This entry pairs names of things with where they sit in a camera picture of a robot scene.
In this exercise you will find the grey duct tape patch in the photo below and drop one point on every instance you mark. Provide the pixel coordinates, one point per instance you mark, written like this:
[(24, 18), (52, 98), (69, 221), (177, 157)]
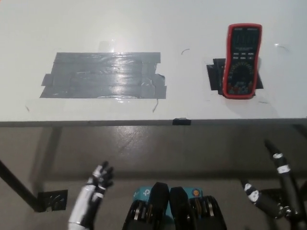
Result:
[(103, 74)]

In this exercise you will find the small black tape strip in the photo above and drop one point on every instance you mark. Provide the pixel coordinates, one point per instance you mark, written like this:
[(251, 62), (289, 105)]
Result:
[(181, 121)]

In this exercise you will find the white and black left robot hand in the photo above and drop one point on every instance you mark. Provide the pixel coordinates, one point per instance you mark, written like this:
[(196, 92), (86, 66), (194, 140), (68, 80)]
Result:
[(82, 206)]

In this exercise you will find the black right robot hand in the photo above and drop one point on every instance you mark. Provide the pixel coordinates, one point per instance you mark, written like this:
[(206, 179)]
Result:
[(287, 191)]

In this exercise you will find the red digital multimeter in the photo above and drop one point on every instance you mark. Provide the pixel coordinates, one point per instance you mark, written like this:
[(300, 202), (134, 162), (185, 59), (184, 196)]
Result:
[(239, 72)]

